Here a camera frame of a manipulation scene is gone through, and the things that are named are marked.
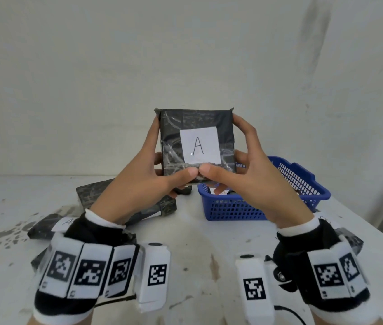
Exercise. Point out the black package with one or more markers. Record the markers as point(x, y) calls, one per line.
point(172, 131)
point(219, 191)
point(354, 242)
point(38, 262)
point(44, 230)

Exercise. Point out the blue plastic mesh basket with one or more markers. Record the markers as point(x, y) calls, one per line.
point(289, 181)

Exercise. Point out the person's left hand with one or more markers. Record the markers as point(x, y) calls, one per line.
point(133, 189)

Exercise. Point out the person's right hand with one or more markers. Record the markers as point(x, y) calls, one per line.
point(262, 189)

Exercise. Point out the person's right middle finger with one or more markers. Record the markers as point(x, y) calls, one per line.
point(244, 155)

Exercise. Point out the person's right thumb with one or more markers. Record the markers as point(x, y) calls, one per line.
point(218, 175)

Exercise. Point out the person's left thumb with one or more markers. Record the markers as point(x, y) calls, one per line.
point(177, 177)

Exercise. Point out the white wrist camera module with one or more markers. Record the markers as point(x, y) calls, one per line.
point(254, 284)
point(155, 267)

